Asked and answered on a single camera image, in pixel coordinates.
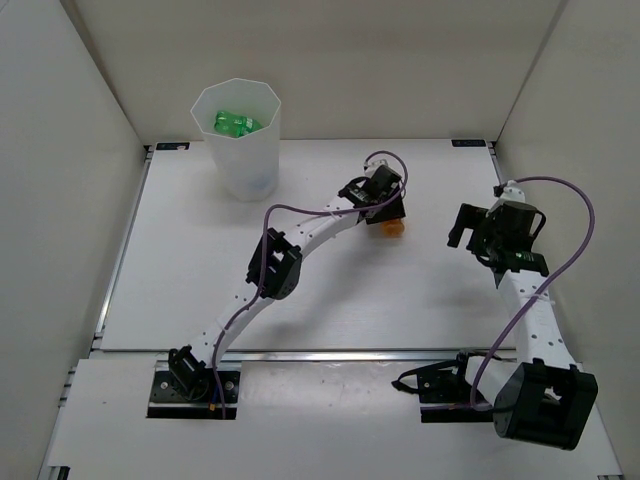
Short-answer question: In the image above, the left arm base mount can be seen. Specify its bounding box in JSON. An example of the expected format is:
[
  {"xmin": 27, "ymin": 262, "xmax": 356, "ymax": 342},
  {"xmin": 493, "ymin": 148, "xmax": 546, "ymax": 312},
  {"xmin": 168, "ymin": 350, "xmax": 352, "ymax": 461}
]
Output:
[{"xmin": 146, "ymin": 346, "xmax": 241, "ymax": 420}]

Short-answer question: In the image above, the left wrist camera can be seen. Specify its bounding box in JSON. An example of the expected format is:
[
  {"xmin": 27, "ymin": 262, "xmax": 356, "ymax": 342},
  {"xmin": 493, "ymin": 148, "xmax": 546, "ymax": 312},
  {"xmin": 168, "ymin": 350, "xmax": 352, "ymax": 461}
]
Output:
[{"xmin": 363, "ymin": 158, "xmax": 388, "ymax": 176}]

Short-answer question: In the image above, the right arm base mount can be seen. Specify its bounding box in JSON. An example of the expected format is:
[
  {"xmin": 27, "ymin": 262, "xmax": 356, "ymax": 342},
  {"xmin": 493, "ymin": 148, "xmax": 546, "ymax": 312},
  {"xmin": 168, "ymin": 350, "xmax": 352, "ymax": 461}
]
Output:
[{"xmin": 391, "ymin": 350, "xmax": 493, "ymax": 424}]

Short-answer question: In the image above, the white plastic bin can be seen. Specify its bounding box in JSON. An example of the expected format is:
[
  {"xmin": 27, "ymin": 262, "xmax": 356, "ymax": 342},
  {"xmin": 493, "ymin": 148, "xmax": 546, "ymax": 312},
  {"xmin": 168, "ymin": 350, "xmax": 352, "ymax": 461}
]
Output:
[{"xmin": 191, "ymin": 78, "xmax": 281, "ymax": 202}]

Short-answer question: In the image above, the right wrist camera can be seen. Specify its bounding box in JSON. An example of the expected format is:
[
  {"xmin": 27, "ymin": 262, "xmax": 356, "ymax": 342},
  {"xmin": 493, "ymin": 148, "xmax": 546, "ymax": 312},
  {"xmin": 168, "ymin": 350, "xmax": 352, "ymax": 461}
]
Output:
[{"xmin": 493, "ymin": 180, "xmax": 526, "ymax": 204}]

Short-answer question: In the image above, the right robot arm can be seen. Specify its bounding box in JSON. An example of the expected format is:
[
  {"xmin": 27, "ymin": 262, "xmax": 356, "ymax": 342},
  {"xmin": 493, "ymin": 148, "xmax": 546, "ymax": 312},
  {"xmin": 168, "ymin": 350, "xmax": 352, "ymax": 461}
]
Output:
[{"xmin": 447, "ymin": 200, "xmax": 598, "ymax": 450}]

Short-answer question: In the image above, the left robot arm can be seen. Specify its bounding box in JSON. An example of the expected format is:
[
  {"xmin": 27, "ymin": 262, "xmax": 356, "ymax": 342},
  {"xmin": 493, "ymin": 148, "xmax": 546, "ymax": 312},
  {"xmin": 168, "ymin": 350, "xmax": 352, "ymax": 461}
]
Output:
[{"xmin": 168, "ymin": 163, "xmax": 406, "ymax": 400}]

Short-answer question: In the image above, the orange plastic bottle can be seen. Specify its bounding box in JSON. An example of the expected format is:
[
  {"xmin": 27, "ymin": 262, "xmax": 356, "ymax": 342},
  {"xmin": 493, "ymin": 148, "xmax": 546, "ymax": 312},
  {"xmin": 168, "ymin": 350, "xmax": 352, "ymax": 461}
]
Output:
[{"xmin": 380, "ymin": 218, "xmax": 405, "ymax": 238}]

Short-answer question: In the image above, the green plastic bottle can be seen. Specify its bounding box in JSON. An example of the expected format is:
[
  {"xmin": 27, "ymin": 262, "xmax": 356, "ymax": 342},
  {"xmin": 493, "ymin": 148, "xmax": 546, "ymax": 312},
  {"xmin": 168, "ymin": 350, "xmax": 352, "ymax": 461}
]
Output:
[{"xmin": 213, "ymin": 110, "xmax": 263, "ymax": 138}]

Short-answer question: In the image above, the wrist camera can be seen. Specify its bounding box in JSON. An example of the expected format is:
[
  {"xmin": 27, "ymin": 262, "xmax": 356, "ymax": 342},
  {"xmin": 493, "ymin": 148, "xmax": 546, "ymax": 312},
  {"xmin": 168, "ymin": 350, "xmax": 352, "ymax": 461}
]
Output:
[
  {"xmin": 363, "ymin": 158, "xmax": 388, "ymax": 176},
  {"xmin": 493, "ymin": 180, "xmax": 526, "ymax": 204}
]

